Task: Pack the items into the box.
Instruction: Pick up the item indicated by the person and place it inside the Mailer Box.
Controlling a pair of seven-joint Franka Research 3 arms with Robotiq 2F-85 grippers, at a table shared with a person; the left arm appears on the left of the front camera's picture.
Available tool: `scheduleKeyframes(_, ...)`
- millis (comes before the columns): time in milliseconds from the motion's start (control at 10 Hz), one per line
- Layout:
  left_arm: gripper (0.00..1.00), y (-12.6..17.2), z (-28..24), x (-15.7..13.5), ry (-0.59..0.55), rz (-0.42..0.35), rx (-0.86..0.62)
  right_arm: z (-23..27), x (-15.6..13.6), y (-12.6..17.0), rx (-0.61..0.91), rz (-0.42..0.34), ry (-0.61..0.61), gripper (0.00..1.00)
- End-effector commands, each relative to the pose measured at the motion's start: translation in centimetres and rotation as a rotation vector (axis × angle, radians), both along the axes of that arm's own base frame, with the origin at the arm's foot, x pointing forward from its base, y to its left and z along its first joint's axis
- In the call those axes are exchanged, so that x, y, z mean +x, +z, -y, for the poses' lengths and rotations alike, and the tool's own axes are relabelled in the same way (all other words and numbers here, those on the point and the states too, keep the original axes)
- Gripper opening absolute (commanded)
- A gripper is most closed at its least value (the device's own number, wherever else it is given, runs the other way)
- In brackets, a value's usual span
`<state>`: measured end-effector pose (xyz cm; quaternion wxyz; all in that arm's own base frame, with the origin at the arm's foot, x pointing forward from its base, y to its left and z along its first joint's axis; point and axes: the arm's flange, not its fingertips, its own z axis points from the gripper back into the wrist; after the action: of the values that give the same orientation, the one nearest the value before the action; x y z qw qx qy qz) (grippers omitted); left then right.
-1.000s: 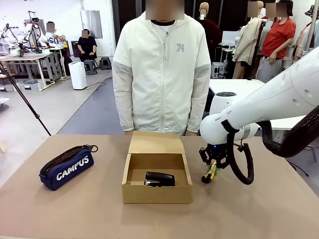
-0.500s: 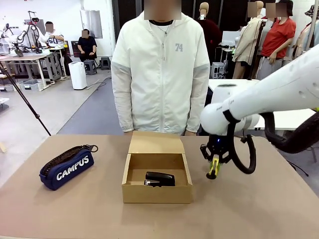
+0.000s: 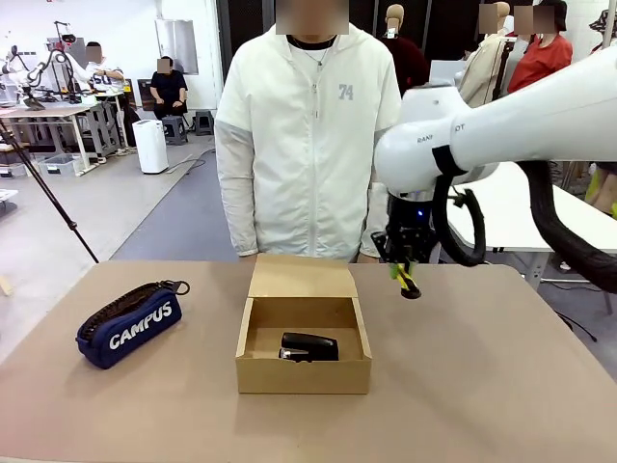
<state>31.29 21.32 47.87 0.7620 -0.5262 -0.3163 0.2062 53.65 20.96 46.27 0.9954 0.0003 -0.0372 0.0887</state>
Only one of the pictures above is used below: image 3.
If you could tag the background robot rig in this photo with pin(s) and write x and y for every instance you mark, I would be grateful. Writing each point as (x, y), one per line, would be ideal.
(62, 60)

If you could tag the person's left hand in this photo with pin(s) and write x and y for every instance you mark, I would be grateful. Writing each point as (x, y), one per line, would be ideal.
(366, 258)

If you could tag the person's right forearm white sleeve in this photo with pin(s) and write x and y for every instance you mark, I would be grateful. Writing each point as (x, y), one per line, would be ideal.
(238, 202)

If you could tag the grey work desk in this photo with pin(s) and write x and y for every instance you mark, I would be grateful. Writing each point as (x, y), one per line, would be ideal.
(43, 113)

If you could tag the person in white jacket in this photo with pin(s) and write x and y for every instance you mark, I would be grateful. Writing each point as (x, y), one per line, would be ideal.
(308, 144)

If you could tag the clear plastic storage bin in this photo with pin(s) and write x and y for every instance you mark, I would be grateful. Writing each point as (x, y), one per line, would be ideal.
(60, 166)

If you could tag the mannequin in dark red top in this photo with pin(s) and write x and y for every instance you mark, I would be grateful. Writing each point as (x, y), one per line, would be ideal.
(410, 58)

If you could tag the person's left forearm white sleeve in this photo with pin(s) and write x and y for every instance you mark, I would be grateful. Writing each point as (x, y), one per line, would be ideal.
(373, 226)

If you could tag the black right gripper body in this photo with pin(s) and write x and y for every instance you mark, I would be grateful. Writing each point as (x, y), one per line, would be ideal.
(410, 226)

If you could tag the seated person in black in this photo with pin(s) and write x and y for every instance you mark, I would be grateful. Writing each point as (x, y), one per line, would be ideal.
(168, 89)

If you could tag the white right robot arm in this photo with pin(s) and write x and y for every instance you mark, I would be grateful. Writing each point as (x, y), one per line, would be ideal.
(506, 125)

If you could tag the person in white printed shirt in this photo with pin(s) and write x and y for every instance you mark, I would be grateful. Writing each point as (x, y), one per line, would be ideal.
(99, 72)

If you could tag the white air purifier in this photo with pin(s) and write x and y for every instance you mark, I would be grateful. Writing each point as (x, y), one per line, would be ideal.
(150, 147)

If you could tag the mannequin in beige coat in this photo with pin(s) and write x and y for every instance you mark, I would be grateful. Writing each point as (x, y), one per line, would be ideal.
(484, 72)

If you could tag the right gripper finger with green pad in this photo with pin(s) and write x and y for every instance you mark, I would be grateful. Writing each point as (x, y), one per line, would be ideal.
(410, 269)
(395, 271)

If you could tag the black step stool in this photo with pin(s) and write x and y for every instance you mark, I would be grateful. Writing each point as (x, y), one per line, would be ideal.
(205, 123)
(174, 130)

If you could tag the silver wall panel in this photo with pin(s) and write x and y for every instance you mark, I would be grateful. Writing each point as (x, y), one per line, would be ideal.
(178, 46)

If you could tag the yellow black utility knife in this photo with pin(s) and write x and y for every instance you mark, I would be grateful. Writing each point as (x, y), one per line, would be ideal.
(409, 288)

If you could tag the small wooden block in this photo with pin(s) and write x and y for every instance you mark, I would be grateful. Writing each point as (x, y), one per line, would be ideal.
(6, 285)

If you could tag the mannequin in red shirt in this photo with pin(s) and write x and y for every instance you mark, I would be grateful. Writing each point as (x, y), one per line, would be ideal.
(540, 62)

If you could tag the white side table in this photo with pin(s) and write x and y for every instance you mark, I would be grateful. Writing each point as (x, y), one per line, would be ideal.
(554, 217)

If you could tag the black tripod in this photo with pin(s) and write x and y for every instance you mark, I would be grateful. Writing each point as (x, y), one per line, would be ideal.
(48, 198)

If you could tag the black stapler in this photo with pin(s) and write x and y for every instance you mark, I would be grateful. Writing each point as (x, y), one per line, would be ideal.
(308, 346)

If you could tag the navy campus pencil case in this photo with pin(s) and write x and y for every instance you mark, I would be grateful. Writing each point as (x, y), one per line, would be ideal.
(125, 333)

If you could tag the brown cardboard box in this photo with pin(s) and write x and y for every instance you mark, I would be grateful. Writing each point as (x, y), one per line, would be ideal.
(301, 378)

